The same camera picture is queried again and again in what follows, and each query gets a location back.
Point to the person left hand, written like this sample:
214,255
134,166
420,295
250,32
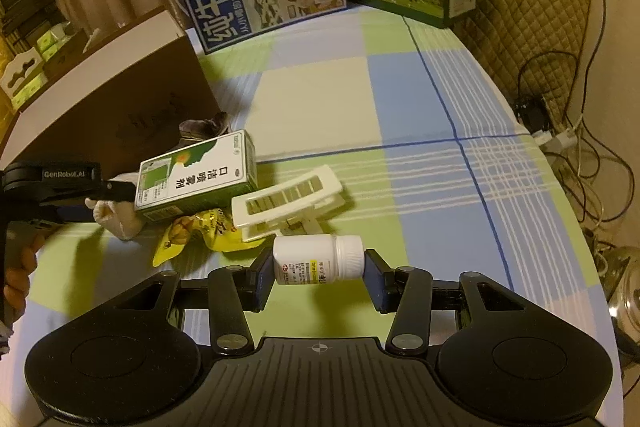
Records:
17,286

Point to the quilted beige chair back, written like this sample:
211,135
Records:
529,48

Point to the steel pot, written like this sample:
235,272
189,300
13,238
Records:
621,287

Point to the white plastic clip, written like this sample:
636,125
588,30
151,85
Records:
288,208

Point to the green white spray box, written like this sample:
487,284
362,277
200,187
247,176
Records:
202,176

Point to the white pill bottle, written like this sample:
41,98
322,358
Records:
317,259

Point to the cardboard box with tissues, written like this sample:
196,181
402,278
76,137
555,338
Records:
55,53

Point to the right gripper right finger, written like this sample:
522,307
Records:
407,293

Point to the yellow snack packet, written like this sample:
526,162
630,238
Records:
213,226

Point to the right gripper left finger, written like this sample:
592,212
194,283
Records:
231,292

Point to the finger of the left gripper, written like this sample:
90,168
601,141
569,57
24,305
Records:
112,191

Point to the white power strip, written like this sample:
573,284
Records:
550,142

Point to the white sock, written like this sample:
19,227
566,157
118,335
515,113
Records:
119,218

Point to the brown cardboard storage box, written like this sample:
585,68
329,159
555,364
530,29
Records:
121,104

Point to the black folded rack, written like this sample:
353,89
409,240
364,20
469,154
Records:
23,22

